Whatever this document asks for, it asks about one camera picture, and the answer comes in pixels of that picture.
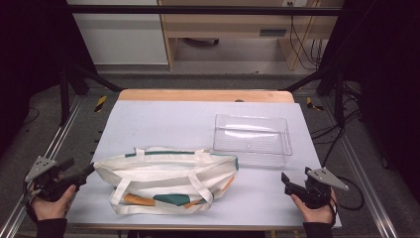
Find black hanging cables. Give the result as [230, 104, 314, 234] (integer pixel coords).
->
[287, 1, 327, 71]

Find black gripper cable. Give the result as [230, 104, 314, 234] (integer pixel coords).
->
[330, 176, 367, 212]

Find black frame leg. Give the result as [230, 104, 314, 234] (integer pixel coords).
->
[58, 62, 124, 127]
[282, 64, 347, 127]

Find white canvas tote bag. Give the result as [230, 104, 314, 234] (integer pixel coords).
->
[93, 146, 240, 216]

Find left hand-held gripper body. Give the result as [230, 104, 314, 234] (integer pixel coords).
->
[22, 156, 87, 203]

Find clear plastic container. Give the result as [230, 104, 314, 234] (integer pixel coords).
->
[212, 113, 294, 169]

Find black horizontal frame bar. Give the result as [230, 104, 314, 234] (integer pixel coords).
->
[65, 4, 345, 17]

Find person's right hand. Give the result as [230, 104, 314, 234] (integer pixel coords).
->
[289, 188, 339, 226]

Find white cabinet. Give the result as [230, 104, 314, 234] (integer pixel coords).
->
[66, 0, 170, 65]

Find black curtain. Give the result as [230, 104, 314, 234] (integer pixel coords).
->
[0, 0, 97, 158]
[316, 0, 420, 202]

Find wooden desk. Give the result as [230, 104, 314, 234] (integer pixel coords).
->
[157, 0, 345, 71]

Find aluminium floor rail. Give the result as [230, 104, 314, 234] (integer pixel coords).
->
[321, 98, 401, 238]
[0, 94, 85, 238]

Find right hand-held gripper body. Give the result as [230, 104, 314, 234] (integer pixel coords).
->
[298, 167, 350, 210]

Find thin black floor cable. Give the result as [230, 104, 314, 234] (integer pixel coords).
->
[21, 106, 42, 127]

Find person's left hand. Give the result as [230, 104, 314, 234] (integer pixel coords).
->
[30, 183, 77, 222]

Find wooden table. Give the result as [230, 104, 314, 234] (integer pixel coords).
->
[65, 88, 343, 232]

